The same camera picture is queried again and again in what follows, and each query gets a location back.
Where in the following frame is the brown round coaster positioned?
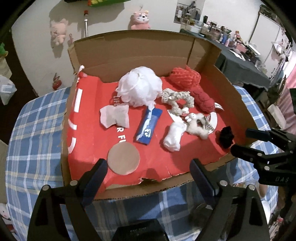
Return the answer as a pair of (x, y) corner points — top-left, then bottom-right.
(107, 142), (140, 175)

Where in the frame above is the white mesh bath puff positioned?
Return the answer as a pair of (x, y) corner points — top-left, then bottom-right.
(115, 66), (163, 110)

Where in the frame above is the white tissue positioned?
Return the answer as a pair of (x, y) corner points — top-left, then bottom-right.
(100, 104), (130, 128)

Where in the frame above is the white fluffy plush toy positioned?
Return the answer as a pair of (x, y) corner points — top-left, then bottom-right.
(185, 112), (218, 140)

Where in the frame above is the pink cat plush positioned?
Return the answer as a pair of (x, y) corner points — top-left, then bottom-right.
(130, 11), (151, 30)

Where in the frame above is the dark green covered table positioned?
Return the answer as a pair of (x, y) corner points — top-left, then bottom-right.
(180, 29), (270, 90)

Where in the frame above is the blue plaid tablecloth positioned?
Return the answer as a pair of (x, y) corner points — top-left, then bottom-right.
(5, 84), (280, 241)

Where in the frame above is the blue tissue packet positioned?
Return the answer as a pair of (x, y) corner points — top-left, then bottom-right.
(135, 108), (163, 145)

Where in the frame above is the red knitted item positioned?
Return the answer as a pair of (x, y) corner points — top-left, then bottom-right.
(189, 86), (215, 113)

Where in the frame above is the pale pink pig plush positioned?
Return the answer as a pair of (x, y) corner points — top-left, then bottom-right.
(50, 19), (68, 46)

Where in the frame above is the white plastic bag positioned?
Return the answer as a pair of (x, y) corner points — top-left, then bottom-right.
(0, 75), (17, 105)

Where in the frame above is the red mesh bath puff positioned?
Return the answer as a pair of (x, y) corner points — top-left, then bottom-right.
(167, 66), (201, 90)

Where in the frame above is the beige knitted scrunchie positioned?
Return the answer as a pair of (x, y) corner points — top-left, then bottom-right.
(161, 88), (195, 116)

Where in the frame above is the black fuzzy pompom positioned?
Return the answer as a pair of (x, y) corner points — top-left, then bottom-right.
(218, 126), (234, 149)

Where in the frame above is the red cardboard box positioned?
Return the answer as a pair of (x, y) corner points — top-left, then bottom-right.
(61, 30), (256, 200)

